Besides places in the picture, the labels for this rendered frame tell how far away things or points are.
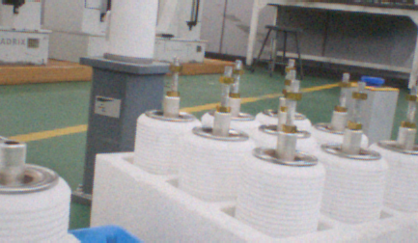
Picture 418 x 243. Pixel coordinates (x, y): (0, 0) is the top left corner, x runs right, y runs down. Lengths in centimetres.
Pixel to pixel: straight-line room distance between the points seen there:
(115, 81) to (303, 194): 59
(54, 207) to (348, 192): 37
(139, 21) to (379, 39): 497
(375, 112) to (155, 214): 48
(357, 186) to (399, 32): 528
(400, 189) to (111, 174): 40
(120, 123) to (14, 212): 69
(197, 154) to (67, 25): 284
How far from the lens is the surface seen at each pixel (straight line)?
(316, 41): 612
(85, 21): 344
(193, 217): 66
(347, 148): 72
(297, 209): 61
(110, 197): 83
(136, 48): 111
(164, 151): 78
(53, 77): 307
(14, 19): 303
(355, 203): 70
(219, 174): 69
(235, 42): 644
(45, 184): 45
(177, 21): 452
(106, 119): 112
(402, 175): 79
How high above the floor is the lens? 39
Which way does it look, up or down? 10 degrees down
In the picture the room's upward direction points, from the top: 7 degrees clockwise
